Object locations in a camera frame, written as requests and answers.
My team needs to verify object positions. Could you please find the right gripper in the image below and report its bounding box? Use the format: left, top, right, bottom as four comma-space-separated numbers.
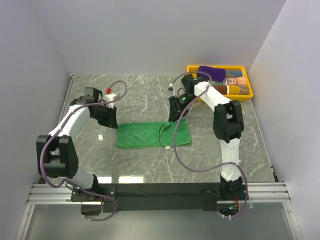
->
168, 92, 199, 123

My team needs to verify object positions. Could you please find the purple towel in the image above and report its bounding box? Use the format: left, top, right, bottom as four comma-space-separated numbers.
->
196, 65, 226, 83

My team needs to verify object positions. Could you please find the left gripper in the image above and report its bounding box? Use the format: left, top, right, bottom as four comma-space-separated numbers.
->
91, 103, 119, 129

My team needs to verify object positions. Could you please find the green towel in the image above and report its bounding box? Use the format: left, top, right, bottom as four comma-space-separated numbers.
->
116, 119, 192, 149

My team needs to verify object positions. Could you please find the rolled mint towel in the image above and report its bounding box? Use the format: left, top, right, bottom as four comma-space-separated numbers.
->
210, 80, 223, 86

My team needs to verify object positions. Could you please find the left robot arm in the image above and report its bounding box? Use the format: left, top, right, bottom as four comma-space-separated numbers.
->
36, 87, 119, 201

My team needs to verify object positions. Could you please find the rolled pink printed towel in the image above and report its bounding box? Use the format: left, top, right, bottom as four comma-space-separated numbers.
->
223, 76, 247, 86

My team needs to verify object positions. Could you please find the rolled brown towel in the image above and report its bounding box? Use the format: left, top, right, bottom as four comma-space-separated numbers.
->
214, 85, 230, 95

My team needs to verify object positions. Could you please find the aluminium rail frame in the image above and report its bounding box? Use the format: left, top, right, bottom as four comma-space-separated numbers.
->
16, 75, 303, 240

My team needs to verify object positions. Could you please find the yellow plastic tray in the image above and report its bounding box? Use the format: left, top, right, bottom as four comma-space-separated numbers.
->
186, 65, 253, 101

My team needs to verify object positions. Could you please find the black base beam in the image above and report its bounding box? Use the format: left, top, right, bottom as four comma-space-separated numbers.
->
70, 182, 250, 217

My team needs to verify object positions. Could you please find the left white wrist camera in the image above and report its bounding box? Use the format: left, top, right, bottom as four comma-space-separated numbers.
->
102, 93, 118, 104

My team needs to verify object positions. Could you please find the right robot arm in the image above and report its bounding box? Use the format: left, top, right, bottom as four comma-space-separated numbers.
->
168, 72, 246, 200

